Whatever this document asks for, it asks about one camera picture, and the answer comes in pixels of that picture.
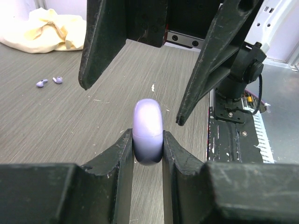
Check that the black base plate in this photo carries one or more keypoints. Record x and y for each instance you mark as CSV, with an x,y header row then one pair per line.
x,y
231,135

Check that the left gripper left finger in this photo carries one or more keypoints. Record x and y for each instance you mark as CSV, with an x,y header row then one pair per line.
x,y
97,192

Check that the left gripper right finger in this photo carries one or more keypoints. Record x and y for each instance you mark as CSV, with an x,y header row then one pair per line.
x,y
212,192

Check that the cream crumpled cloth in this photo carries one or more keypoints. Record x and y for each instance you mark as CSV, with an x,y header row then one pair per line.
x,y
44,31

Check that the purple charging case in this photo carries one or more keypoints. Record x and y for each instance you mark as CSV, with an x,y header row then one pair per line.
x,y
148,132

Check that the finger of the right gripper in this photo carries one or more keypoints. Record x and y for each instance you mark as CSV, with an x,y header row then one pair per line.
x,y
110,23

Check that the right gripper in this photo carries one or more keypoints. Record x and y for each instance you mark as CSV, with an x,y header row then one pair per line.
x,y
218,31

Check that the slotted cable duct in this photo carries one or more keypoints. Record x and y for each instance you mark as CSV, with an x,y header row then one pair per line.
x,y
263,141

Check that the purple earbud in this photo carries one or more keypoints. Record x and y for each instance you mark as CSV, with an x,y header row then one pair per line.
x,y
57,80
41,83

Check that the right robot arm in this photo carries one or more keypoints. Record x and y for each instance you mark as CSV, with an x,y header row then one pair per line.
x,y
246,68

